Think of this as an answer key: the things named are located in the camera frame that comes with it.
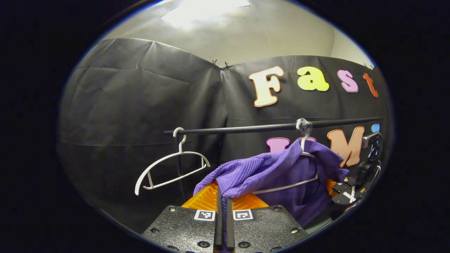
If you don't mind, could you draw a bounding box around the white plastic hanger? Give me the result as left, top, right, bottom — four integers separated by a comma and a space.
135, 127, 211, 196

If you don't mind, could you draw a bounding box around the black clothes rail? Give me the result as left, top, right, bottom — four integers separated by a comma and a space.
164, 117, 384, 202

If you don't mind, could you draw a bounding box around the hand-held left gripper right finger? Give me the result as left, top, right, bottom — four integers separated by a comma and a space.
225, 192, 310, 253

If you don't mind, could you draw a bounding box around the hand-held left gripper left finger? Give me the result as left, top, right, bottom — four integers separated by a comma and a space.
140, 180, 224, 253

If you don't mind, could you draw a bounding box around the purple knit garment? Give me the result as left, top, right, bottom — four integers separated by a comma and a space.
193, 140, 349, 228

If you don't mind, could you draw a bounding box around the white hanger with taped hook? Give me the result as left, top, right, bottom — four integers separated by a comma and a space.
252, 118, 320, 195

